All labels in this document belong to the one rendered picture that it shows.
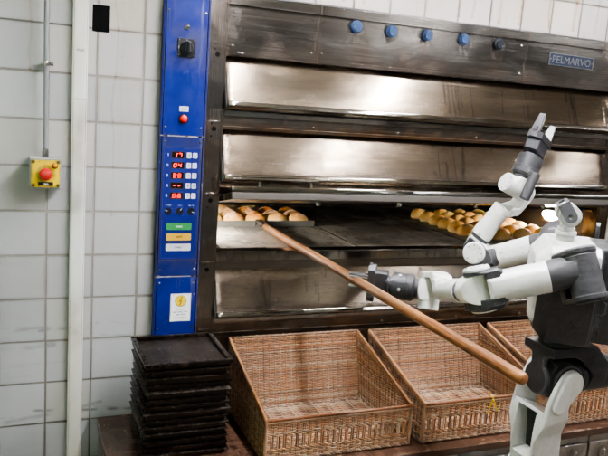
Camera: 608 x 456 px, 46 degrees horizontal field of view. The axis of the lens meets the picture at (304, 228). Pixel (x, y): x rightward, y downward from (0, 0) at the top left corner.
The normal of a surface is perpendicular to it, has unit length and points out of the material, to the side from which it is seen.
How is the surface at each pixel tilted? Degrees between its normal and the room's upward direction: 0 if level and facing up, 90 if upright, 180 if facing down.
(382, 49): 90
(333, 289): 70
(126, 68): 90
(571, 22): 90
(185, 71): 90
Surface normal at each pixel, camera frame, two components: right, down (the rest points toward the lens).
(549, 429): 0.40, 0.58
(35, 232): 0.37, 0.19
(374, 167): 0.37, -0.15
